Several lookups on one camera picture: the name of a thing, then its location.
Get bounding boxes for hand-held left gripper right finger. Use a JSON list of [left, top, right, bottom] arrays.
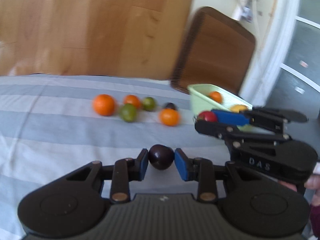
[[174, 148, 260, 202]]

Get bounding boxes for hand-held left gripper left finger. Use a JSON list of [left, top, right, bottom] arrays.
[[66, 149, 150, 203]]

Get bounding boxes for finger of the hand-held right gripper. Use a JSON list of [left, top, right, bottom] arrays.
[[211, 107, 308, 133], [194, 120, 292, 143]]

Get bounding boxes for large yellow citrus fruit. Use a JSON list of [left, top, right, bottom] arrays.
[[230, 104, 249, 113]]

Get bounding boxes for red apple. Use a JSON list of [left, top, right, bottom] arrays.
[[197, 111, 218, 123]]

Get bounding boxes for small orange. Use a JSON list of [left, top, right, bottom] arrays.
[[123, 95, 142, 109], [209, 91, 223, 104]]

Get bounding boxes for light green plastic bowl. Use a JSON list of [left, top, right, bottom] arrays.
[[187, 84, 253, 122]]

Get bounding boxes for medium orange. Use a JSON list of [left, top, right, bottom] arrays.
[[159, 108, 181, 127]]

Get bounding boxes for green lime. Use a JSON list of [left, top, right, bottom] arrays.
[[119, 103, 138, 123], [142, 97, 157, 112]]

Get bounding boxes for large orange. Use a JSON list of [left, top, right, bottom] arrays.
[[92, 94, 117, 117]]

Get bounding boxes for person's right forearm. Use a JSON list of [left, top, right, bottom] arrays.
[[309, 202, 320, 238]]

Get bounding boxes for person's right hand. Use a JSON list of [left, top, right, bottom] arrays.
[[279, 164, 320, 205]]

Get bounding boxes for brown woven seat mat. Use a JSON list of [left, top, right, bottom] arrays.
[[170, 6, 256, 98]]

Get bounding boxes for white framed glass door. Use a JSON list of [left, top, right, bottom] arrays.
[[239, 0, 320, 123]]

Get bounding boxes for blue striped bedsheet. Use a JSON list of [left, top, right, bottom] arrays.
[[0, 74, 320, 240]]

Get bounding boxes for white power strip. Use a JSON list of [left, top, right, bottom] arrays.
[[232, 0, 253, 23]]

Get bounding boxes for wood-pattern wall sheet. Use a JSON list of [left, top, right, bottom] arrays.
[[0, 0, 202, 80]]

